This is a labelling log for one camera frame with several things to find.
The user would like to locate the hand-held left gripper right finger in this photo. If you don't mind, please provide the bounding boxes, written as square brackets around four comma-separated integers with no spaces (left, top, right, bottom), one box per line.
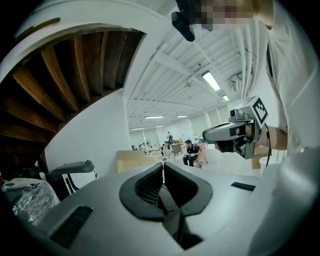
[163,162,214,217]

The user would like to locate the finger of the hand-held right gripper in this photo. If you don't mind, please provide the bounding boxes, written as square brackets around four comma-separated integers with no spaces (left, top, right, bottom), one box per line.
[214,140,238,154]
[201,121,251,143]

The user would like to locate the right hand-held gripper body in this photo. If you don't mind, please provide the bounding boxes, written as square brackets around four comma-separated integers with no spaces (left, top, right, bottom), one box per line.
[228,94,271,161]

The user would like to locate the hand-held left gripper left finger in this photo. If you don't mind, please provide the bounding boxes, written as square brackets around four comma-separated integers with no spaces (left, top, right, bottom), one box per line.
[119,162,165,222]

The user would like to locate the person's right forearm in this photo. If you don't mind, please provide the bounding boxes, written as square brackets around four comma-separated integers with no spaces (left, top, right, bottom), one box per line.
[259,125,289,151]

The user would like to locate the black and white machine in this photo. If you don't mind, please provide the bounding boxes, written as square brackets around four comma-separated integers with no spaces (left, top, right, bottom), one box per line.
[46,160,99,196]

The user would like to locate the pink chair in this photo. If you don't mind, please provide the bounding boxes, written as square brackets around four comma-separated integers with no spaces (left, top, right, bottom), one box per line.
[196,142,209,169]

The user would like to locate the white air conditioner unit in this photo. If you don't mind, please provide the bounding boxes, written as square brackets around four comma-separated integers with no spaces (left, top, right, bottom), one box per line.
[230,74,244,93]

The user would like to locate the beige partition box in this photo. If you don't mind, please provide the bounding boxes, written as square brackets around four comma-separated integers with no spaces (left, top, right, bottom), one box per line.
[115,149,164,174]

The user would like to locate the white cylindrical bin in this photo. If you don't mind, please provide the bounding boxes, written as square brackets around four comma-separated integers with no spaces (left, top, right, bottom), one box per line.
[259,157,274,176]

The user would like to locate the large rectangular ceiling light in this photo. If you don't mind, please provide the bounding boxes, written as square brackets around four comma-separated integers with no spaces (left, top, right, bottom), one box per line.
[200,70,221,92]

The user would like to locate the person's white shirt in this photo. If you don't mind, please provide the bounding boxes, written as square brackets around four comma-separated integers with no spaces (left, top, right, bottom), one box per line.
[247,0,320,157]

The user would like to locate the clear plastic wrapped bundle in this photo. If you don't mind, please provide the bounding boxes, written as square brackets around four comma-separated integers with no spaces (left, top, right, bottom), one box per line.
[1,177,61,226]

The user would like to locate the wooden staircase underside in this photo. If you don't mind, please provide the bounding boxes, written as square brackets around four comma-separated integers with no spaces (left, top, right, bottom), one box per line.
[0,22,146,176]

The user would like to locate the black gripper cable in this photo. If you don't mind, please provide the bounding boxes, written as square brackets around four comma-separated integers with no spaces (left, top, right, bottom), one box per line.
[264,124,273,169]

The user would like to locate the black neck strap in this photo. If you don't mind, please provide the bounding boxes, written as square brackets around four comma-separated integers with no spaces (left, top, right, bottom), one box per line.
[265,41,274,79]

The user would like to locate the black head camera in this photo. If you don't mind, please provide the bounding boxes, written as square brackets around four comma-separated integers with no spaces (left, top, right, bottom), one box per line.
[170,0,196,43]

